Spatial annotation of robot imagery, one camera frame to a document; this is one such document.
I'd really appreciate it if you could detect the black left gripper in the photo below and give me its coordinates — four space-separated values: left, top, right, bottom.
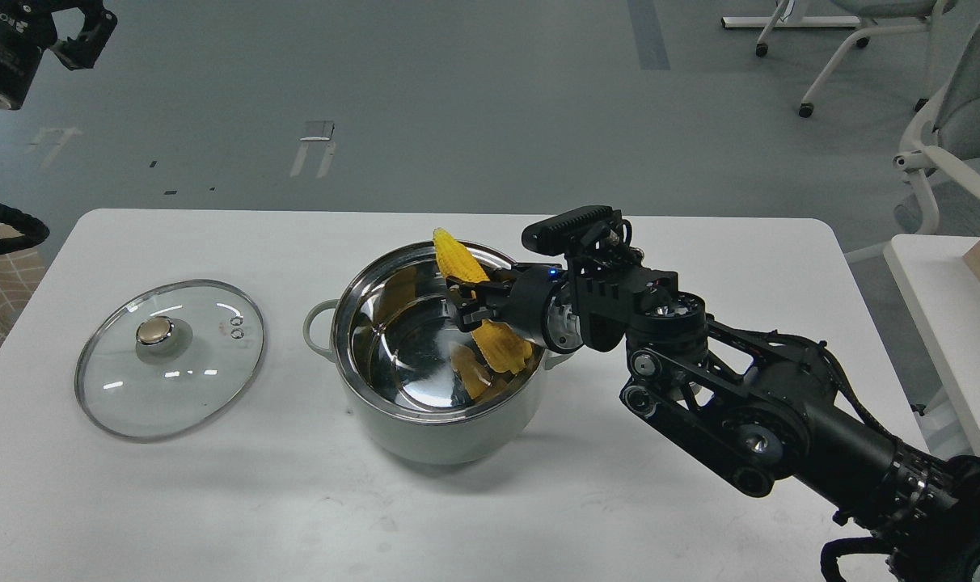
0 1 118 110

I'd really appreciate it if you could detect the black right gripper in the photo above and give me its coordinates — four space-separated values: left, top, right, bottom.
445 265 584 354

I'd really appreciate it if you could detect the yellow corn cob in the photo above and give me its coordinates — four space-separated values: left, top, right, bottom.
432 228 532 373

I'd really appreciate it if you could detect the glass pot lid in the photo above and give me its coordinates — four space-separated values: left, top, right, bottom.
74 279 267 443

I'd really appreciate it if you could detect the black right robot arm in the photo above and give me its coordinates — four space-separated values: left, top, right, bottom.
433 206 980 581

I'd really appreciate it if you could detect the grey steel cooking pot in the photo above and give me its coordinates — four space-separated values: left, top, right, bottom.
302 242 565 465

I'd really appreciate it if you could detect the white rolling stand base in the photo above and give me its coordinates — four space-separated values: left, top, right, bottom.
720 1 862 58

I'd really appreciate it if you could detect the white side table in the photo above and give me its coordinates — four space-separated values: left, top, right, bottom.
883 234 980 456

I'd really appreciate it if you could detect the white office chair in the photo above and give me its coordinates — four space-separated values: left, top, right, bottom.
893 20 980 235

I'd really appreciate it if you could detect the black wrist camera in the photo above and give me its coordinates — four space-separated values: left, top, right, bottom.
521 205 623 257

